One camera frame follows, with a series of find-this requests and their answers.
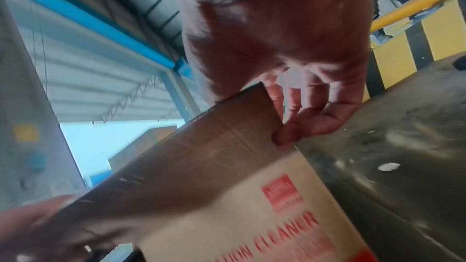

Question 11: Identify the person's left hand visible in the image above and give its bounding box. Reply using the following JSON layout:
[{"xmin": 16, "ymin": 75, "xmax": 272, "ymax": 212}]
[{"xmin": 0, "ymin": 193, "xmax": 117, "ymax": 262}]

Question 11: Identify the person's right hand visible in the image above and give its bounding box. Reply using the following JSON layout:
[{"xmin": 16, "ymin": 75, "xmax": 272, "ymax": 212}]
[{"xmin": 165, "ymin": 0, "xmax": 374, "ymax": 147}]

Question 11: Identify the brown cardboard box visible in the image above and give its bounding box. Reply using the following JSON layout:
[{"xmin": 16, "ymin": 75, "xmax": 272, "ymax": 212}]
[{"xmin": 21, "ymin": 82, "xmax": 380, "ymax": 262}]

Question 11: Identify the brown brick building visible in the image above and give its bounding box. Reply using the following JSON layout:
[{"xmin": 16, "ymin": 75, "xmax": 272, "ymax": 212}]
[{"xmin": 108, "ymin": 125, "xmax": 179, "ymax": 171}]

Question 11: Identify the yellow black striped barrier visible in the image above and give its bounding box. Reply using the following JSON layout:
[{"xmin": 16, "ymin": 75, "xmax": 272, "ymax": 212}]
[{"xmin": 362, "ymin": 0, "xmax": 466, "ymax": 103}]

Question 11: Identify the yellow metal railing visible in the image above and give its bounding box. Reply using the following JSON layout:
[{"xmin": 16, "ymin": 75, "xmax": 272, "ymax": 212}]
[{"xmin": 369, "ymin": 0, "xmax": 466, "ymax": 33}]

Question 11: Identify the white corrugated canopy roof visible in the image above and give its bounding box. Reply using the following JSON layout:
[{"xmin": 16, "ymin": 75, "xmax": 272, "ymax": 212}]
[{"xmin": 0, "ymin": 0, "xmax": 190, "ymax": 124}]

